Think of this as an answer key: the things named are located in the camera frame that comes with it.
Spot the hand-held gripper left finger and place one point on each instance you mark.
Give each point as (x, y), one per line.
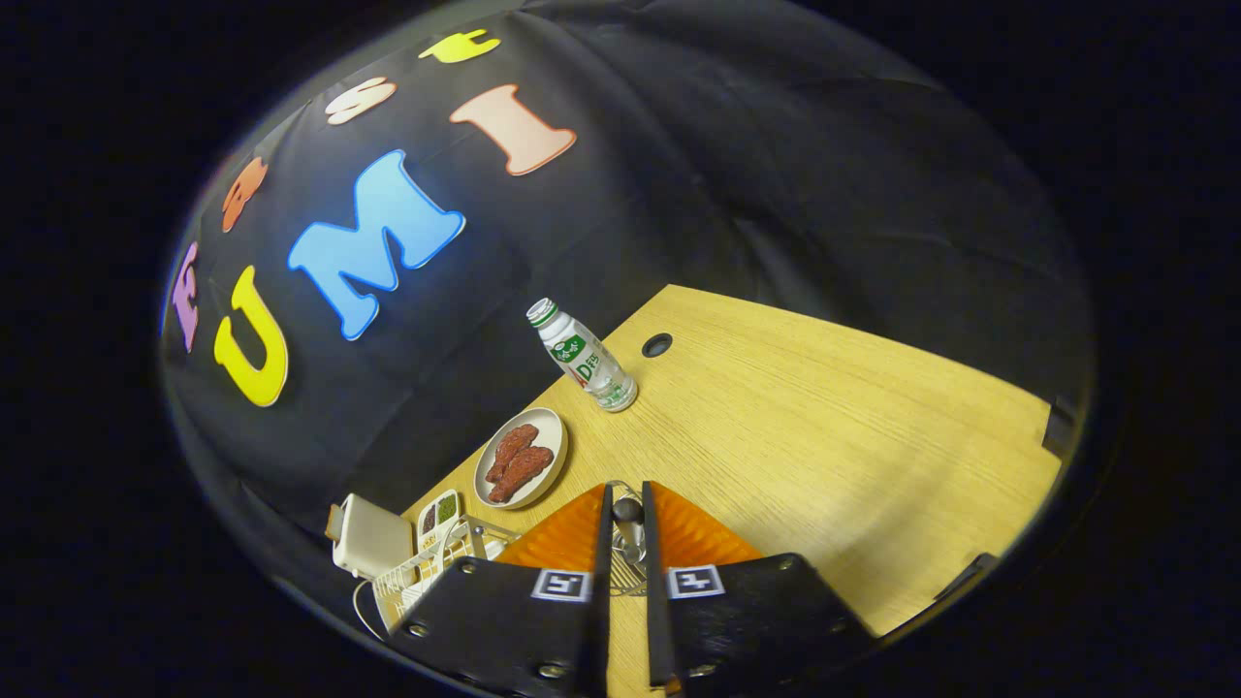
(596, 620)

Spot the beige plate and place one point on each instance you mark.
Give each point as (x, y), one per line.
(551, 436)

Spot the dark metal spoon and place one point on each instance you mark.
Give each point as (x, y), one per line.
(627, 511)

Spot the white green label bottle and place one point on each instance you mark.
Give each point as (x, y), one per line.
(587, 364)

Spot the white dish rack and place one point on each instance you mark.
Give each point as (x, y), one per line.
(417, 585)

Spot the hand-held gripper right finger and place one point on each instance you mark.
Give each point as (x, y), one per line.
(659, 630)

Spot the red meat piece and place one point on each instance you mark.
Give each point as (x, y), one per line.
(511, 448)
(525, 472)

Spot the small divided condiment dish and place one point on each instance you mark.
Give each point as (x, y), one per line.
(441, 511)

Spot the white rectangular box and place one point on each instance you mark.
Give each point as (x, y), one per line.
(372, 536)

